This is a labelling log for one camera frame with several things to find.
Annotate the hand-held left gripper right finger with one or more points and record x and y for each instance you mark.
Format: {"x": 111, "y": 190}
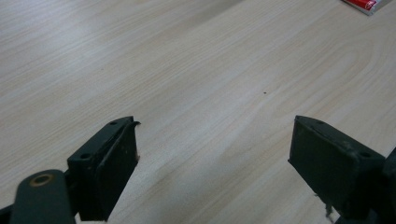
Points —
{"x": 330, "y": 168}

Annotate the red and silver packet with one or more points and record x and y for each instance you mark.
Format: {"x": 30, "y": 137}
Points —
{"x": 366, "y": 4}

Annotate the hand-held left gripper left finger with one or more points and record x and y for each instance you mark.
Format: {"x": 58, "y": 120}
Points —
{"x": 106, "y": 174}

